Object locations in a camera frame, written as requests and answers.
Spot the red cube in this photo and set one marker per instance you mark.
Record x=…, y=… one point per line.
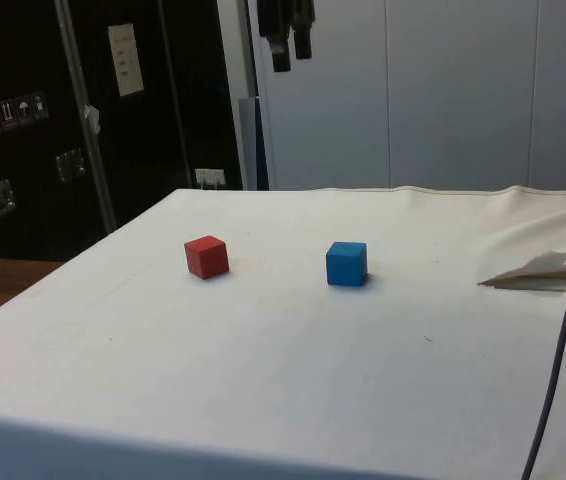
x=206, y=257

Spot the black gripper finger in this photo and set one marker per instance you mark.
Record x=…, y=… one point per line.
x=279, y=40
x=303, y=35

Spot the blue cube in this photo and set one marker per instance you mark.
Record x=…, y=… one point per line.
x=345, y=264

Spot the black cabinet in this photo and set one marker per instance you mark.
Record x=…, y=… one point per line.
x=88, y=125

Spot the pale lockers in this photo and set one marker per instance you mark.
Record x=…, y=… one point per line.
x=413, y=95

